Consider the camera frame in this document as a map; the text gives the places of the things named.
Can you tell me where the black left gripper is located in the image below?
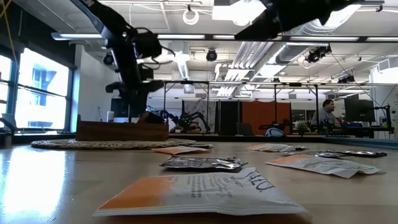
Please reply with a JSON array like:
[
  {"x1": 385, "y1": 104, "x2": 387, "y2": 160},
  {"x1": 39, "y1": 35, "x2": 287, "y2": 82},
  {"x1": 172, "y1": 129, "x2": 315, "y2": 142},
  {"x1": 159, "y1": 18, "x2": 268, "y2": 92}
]
[{"x1": 105, "y1": 67, "x2": 165, "y2": 119}]

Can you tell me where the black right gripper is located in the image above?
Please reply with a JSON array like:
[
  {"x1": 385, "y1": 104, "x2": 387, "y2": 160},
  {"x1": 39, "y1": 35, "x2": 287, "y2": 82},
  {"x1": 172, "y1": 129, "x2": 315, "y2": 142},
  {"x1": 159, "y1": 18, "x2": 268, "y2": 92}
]
[{"x1": 234, "y1": 0, "x2": 354, "y2": 40}]

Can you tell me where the orange white tea packet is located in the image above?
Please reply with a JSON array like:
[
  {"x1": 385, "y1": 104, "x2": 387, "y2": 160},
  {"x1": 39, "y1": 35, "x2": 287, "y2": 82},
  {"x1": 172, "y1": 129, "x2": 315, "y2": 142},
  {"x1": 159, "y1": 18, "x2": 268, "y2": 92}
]
[
  {"x1": 266, "y1": 154, "x2": 381, "y2": 179},
  {"x1": 92, "y1": 167, "x2": 308, "y2": 218},
  {"x1": 244, "y1": 142, "x2": 308, "y2": 153},
  {"x1": 151, "y1": 145, "x2": 211, "y2": 156}
]

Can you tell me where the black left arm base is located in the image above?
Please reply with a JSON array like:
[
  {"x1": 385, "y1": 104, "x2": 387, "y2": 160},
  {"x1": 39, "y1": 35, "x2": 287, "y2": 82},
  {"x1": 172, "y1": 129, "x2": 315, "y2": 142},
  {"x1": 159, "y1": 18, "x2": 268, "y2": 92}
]
[{"x1": 0, "y1": 113, "x2": 17, "y2": 149}]

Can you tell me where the wooden tea organizer box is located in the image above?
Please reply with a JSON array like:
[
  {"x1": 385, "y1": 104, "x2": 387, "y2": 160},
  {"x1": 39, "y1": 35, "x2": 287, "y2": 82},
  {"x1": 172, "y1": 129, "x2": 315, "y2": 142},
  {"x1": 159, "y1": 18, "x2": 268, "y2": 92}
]
[{"x1": 75, "y1": 114, "x2": 170, "y2": 142}]

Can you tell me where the white ceiling fixture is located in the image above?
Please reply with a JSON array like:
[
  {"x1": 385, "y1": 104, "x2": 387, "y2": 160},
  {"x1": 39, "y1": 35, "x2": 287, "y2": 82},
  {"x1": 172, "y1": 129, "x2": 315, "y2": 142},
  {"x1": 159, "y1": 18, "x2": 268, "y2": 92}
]
[{"x1": 211, "y1": 0, "x2": 268, "y2": 27}]

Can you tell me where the round woven placemat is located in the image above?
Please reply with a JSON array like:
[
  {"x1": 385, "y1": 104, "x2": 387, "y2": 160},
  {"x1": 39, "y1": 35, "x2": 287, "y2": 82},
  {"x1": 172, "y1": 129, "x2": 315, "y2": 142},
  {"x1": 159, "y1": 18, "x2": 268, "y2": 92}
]
[{"x1": 30, "y1": 138, "x2": 197, "y2": 151}]

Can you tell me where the overhead bar with light strips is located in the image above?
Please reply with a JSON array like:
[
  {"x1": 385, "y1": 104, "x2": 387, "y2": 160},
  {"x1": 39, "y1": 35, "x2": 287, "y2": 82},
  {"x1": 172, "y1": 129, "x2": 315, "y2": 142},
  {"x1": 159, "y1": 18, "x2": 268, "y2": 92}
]
[{"x1": 51, "y1": 32, "x2": 398, "y2": 43}]

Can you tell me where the orange partition panel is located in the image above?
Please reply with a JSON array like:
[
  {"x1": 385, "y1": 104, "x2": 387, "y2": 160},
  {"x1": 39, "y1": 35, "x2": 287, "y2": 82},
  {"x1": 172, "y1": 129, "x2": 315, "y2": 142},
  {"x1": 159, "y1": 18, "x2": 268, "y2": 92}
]
[{"x1": 241, "y1": 100, "x2": 292, "y2": 135}]

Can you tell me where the black partition panel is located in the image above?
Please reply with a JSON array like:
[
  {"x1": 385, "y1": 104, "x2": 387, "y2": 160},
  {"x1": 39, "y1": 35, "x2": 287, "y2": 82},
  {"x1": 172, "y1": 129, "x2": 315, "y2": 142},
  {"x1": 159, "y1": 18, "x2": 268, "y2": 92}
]
[{"x1": 219, "y1": 100, "x2": 240, "y2": 135}]

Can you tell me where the large window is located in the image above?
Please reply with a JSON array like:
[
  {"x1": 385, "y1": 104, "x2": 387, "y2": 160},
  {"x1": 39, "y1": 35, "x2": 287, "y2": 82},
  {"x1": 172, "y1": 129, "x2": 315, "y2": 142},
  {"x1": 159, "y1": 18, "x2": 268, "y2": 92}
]
[{"x1": 0, "y1": 46, "x2": 75, "y2": 133}]

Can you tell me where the white blue round object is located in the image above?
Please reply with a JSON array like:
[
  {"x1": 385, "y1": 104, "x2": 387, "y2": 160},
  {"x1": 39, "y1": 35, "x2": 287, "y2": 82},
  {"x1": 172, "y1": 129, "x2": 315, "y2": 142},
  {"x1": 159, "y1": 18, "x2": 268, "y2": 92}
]
[{"x1": 264, "y1": 126, "x2": 285, "y2": 138}]

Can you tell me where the small background plant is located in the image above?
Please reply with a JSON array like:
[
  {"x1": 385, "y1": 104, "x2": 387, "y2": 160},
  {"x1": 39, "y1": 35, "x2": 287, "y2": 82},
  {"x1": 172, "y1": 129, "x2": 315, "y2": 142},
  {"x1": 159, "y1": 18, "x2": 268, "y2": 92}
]
[{"x1": 295, "y1": 121, "x2": 309, "y2": 135}]

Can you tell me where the person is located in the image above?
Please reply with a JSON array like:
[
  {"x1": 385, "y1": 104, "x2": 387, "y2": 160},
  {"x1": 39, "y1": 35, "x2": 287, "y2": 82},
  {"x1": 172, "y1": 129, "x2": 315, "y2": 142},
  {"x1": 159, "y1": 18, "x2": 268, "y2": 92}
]
[{"x1": 310, "y1": 98, "x2": 343, "y2": 127}]

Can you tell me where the black desk monitor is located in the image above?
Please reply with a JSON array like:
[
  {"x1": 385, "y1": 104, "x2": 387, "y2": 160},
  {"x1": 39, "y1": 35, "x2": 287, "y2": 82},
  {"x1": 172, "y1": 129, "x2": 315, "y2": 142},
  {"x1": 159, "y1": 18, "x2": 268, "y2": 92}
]
[{"x1": 344, "y1": 98, "x2": 376, "y2": 123}]

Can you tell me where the black background desk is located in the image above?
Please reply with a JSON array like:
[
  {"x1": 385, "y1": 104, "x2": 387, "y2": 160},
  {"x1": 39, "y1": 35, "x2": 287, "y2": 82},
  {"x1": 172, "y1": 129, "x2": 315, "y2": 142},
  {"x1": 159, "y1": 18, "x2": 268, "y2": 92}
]
[{"x1": 329, "y1": 123, "x2": 396, "y2": 138}]

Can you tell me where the black wall monitor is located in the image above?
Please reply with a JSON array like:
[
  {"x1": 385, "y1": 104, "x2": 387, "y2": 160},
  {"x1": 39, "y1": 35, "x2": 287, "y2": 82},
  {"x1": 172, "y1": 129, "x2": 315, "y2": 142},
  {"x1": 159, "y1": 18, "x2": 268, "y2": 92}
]
[{"x1": 110, "y1": 98, "x2": 125, "y2": 119}]

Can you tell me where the black overhead camera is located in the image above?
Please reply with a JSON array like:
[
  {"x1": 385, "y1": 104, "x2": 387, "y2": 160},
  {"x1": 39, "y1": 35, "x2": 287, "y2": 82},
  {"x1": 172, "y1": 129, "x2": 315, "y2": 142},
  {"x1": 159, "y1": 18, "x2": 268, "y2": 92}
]
[{"x1": 304, "y1": 43, "x2": 332, "y2": 63}]

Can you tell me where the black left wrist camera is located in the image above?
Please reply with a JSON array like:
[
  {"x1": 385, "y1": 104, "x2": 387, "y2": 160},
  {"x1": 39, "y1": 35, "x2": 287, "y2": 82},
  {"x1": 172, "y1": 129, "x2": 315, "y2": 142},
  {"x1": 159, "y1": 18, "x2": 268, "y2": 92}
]
[{"x1": 133, "y1": 28, "x2": 164, "y2": 60}]

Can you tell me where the black background rig frame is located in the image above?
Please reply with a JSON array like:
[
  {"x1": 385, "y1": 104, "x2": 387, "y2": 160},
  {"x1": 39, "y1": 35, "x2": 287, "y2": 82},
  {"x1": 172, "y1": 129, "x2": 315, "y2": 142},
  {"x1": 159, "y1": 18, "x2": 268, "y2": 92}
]
[{"x1": 123, "y1": 80, "x2": 321, "y2": 135}]

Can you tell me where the white coiled cable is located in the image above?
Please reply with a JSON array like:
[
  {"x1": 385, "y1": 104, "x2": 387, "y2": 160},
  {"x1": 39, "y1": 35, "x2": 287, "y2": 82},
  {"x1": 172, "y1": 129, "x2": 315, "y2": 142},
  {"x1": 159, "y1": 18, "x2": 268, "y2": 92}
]
[{"x1": 182, "y1": 8, "x2": 200, "y2": 26}]

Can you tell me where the black aluminium table frame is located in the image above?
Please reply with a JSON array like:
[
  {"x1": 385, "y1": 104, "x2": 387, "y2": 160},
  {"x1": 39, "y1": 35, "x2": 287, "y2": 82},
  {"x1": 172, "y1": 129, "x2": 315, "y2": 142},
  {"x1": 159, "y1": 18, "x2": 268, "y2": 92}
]
[{"x1": 0, "y1": 132, "x2": 398, "y2": 150}]

